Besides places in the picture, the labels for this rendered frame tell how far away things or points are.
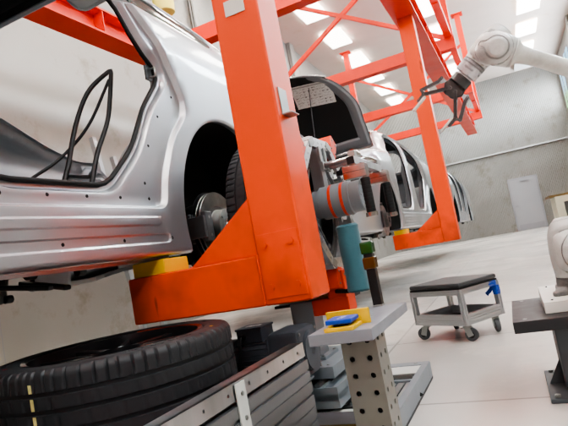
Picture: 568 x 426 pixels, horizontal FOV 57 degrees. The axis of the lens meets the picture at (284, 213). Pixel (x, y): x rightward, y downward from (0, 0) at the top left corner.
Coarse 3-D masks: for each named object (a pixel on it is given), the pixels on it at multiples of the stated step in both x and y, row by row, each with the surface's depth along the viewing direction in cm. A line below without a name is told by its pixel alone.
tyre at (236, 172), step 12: (228, 168) 207; (240, 168) 203; (228, 180) 204; (240, 180) 200; (228, 192) 201; (240, 192) 198; (228, 204) 200; (240, 204) 197; (228, 216) 200; (336, 240) 240
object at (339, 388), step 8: (336, 376) 203; (344, 376) 209; (312, 384) 207; (320, 384) 192; (328, 384) 194; (336, 384) 200; (344, 384) 194; (312, 392) 191; (320, 392) 190; (328, 392) 188; (336, 392) 187; (344, 392) 193; (320, 400) 190; (328, 400) 188; (336, 400) 187; (344, 400) 191; (320, 408) 190; (328, 408) 188
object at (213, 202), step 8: (200, 200) 230; (208, 200) 232; (216, 200) 238; (224, 200) 244; (200, 208) 225; (208, 208) 230; (216, 208) 237; (224, 208) 243; (216, 216) 230; (224, 216) 233; (216, 224) 228; (224, 224) 231; (216, 232) 229; (200, 240) 223
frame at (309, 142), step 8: (304, 144) 206; (312, 144) 210; (320, 144) 221; (328, 152) 228; (328, 160) 231; (336, 168) 234; (328, 176) 238; (336, 176) 237; (344, 224) 239; (320, 240) 197; (328, 248) 203; (336, 248) 230; (328, 256) 201; (336, 256) 226; (328, 264) 203; (336, 264) 207
